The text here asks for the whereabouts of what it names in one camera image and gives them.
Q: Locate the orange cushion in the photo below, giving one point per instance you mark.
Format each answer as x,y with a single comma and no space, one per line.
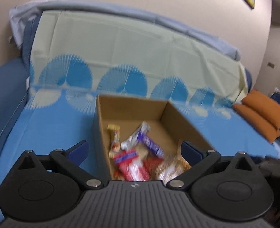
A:
263,104
253,118

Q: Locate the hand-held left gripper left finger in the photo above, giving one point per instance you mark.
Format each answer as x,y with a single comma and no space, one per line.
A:
79,152

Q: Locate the clear zip bag granola bar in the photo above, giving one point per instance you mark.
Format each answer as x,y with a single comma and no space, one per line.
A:
132,140

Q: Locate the yellow snack bar packet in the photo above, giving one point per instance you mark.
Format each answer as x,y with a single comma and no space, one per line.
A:
115,140

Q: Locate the red square snack packet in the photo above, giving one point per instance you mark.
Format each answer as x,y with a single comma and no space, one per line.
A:
154,166

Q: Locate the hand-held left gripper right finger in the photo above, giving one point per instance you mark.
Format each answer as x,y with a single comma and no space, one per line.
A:
191,152

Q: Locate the blue fan printed sheet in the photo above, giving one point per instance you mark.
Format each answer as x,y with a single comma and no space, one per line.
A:
106,40

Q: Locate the golden fried snack bag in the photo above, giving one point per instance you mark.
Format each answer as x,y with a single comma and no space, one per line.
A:
173,168

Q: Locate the red and white snack packet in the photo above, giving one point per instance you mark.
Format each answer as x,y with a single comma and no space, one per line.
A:
130,166

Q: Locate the purple cartoon snack packet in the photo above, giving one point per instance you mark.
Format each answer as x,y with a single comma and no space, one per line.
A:
151,144

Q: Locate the cardboard box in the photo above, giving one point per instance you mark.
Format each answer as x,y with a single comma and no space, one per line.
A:
130,109

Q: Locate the blue sofa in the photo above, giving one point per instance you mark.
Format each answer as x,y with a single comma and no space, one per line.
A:
2,87

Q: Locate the wall switch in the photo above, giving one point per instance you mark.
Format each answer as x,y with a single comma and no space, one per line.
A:
271,65

